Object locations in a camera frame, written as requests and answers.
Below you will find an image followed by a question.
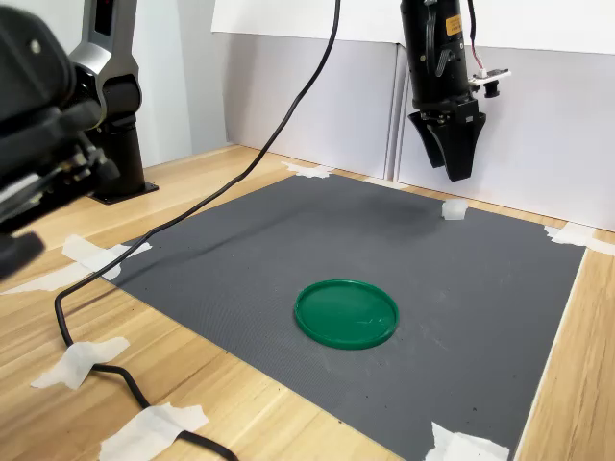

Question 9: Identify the small white plastic terminal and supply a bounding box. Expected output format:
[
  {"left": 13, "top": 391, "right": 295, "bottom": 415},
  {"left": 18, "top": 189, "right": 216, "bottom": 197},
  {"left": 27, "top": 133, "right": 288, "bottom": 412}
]
[{"left": 440, "top": 199, "right": 470, "bottom": 222}]

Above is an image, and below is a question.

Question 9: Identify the round green lid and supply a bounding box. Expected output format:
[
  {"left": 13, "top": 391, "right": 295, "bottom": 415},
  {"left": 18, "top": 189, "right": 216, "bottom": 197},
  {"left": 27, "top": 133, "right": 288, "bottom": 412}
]
[{"left": 293, "top": 278, "right": 401, "bottom": 352}]

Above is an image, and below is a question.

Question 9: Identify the white tape piece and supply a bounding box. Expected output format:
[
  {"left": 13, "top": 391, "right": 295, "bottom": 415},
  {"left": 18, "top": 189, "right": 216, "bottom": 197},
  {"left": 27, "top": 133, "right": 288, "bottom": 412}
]
[
  {"left": 362, "top": 176, "right": 410, "bottom": 191},
  {"left": 281, "top": 160, "right": 335, "bottom": 180},
  {"left": 61, "top": 233, "right": 154, "bottom": 282},
  {"left": 425, "top": 421, "right": 511, "bottom": 461},
  {"left": 542, "top": 221, "right": 615, "bottom": 255}
]

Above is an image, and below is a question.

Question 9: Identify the white partition panel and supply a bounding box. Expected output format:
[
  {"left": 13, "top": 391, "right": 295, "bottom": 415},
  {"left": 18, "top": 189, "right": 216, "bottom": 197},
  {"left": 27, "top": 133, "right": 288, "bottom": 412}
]
[
  {"left": 394, "top": 0, "right": 615, "bottom": 232},
  {"left": 210, "top": 0, "right": 422, "bottom": 182}
]

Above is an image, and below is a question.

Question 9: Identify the dark grey mat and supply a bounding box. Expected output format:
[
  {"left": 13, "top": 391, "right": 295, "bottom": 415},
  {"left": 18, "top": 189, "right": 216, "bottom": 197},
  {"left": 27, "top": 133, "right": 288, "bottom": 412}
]
[{"left": 98, "top": 171, "right": 588, "bottom": 461}]

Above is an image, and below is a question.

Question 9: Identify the black mechanical device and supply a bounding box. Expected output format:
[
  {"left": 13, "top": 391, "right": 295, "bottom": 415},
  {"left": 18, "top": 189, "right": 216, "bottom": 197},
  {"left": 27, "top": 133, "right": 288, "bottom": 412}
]
[{"left": 0, "top": 5, "right": 121, "bottom": 282}]

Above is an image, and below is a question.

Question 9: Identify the white tape strip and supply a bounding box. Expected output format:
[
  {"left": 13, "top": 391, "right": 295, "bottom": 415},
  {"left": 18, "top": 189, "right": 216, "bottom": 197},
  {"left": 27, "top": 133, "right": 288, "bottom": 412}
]
[{"left": 0, "top": 262, "right": 95, "bottom": 297}]

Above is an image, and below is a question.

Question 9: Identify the small white camera box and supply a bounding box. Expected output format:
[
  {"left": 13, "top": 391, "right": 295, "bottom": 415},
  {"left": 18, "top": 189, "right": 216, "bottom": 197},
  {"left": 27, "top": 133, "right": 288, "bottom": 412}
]
[{"left": 468, "top": 68, "right": 512, "bottom": 100}]

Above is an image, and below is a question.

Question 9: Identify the thin white red wire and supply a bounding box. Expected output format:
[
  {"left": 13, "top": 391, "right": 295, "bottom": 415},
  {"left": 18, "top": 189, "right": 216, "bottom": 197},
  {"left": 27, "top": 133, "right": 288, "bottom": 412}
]
[{"left": 466, "top": 0, "right": 484, "bottom": 76}]

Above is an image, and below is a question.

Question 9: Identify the long black camera cable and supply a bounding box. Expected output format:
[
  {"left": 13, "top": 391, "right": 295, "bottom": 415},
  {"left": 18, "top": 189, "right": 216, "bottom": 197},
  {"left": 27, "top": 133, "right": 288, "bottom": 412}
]
[{"left": 54, "top": 0, "right": 342, "bottom": 461}]

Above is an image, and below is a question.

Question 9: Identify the white tape over cable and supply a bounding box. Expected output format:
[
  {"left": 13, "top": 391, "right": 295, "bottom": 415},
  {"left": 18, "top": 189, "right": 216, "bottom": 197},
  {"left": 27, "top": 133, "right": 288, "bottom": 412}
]
[
  {"left": 30, "top": 335, "right": 132, "bottom": 391},
  {"left": 98, "top": 401, "right": 211, "bottom": 461}
]

